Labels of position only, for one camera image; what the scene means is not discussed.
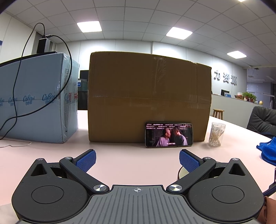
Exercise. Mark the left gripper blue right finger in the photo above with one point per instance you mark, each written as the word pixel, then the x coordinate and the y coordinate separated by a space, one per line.
pixel 192 163

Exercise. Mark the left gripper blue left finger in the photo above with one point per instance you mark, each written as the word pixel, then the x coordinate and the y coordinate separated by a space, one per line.
pixel 83 162

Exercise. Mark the dark blue ceramic bowl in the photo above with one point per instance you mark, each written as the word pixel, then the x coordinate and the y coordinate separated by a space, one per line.
pixel 182 172

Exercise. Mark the brown cleaning cloth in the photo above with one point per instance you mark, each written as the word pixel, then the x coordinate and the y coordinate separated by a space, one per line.
pixel 268 212

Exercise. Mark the clear jar of cotton swabs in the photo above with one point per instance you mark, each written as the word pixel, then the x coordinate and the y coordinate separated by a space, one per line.
pixel 216 134

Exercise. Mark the black smartphone playing video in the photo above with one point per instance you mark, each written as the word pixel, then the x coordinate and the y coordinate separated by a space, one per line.
pixel 164 134

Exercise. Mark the wooden stool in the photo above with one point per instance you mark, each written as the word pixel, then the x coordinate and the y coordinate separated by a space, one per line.
pixel 217 113

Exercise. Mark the blue cloth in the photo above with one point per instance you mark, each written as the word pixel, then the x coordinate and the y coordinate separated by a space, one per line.
pixel 268 150

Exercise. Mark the light blue printed carton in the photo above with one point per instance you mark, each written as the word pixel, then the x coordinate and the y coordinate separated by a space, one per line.
pixel 39 98

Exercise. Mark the large brown cardboard box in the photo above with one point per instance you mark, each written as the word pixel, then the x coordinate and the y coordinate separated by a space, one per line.
pixel 126 90

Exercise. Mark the black office chair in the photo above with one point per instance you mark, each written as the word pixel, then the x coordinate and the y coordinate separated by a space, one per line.
pixel 263 121

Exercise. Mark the potted green plant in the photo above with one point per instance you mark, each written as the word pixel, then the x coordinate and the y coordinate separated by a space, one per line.
pixel 248 96

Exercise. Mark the black power adapter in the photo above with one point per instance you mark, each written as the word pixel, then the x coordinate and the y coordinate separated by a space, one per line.
pixel 44 44

